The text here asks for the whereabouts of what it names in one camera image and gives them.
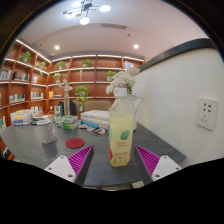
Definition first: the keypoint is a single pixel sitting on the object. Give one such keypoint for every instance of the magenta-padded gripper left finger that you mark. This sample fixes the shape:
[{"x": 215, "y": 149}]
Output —
[{"x": 66, "y": 166}]

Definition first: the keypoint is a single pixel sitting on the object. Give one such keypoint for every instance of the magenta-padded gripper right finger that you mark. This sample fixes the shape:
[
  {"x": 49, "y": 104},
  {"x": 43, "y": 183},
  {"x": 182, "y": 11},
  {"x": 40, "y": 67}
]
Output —
[{"x": 160, "y": 166}]

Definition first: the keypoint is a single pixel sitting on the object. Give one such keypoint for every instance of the clear bottle of yellow drink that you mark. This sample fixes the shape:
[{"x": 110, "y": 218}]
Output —
[{"x": 120, "y": 133}]

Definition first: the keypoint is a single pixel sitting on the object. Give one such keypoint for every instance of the flat round red coaster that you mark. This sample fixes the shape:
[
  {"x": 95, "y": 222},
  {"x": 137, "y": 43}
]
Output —
[{"x": 75, "y": 143}]

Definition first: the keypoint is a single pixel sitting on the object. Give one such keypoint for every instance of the white patterned mug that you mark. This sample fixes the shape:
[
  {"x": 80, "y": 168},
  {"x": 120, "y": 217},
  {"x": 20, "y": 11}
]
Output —
[{"x": 46, "y": 132}]

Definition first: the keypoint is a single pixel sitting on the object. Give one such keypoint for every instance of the green and white box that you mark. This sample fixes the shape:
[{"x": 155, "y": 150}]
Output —
[{"x": 70, "y": 123}]

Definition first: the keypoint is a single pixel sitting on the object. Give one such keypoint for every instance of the small blue orange packet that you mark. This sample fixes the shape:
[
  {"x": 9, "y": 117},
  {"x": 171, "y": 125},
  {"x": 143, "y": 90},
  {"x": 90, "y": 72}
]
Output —
[{"x": 100, "y": 131}]

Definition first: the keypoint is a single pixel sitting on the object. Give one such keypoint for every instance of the tall white green carton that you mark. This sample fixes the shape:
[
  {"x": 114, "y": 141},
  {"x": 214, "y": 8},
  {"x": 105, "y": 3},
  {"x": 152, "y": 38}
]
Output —
[{"x": 58, "y": 115}]

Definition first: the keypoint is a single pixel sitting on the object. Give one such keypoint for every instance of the stack of dark books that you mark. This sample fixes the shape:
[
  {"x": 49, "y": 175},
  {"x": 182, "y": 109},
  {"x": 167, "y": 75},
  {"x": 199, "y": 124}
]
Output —
[{"x": 38, "y": 118}]

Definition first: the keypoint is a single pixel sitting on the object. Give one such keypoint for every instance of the stack of white books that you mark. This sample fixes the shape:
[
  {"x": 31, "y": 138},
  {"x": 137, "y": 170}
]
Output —
[{"x": 96, "y": 118}]

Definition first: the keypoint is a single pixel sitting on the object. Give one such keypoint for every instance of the dark chair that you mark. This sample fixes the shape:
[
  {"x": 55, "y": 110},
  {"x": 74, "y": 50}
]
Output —
[{"x": 72, "y": 108}]

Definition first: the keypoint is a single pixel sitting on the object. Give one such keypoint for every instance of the stack of colourful books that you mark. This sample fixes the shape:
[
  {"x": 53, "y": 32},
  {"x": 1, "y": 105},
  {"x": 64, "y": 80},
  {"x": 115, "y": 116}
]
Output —
[{"x": 21, "y": 118}]

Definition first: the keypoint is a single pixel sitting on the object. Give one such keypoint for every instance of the beige chair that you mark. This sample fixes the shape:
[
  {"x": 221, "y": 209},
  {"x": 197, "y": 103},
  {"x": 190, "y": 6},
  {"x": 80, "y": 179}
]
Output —
[{"x": 97, "y": 105}]

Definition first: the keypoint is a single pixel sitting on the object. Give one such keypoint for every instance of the wooden artist mannequin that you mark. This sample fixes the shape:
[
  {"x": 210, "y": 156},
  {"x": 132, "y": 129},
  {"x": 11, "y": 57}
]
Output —
[{"x": 66, "y": 96}]

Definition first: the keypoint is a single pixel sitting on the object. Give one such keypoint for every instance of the wooden shelf unit with books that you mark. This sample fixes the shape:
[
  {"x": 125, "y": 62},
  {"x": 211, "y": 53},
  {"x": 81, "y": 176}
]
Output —
[{"x": 33, "y": 86}]

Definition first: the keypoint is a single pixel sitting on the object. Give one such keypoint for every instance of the white and pink flower bouquet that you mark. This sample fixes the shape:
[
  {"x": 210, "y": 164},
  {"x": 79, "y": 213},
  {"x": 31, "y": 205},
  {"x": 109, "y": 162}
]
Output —
[{"x": 121, "y": 80}]

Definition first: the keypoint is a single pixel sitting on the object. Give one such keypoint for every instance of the round recessed ceiling light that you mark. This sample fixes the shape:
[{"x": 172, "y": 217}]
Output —
[
  {"x": 136, "y": 46},
  {"x": 57, "y": 47}
]

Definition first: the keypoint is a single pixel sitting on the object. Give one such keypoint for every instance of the ceiling air vent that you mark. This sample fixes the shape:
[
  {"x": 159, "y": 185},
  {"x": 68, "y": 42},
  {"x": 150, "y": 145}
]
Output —
[{"x": 114, "y": 26}]

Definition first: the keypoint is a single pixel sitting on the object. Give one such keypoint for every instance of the branched ceiling lamp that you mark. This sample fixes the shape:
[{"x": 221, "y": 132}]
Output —
[{"x": 85, "y": 8}]

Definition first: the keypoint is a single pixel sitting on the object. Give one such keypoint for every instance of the white wall socket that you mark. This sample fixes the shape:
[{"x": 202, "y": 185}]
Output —
[{"x": 206, "y": 113}]

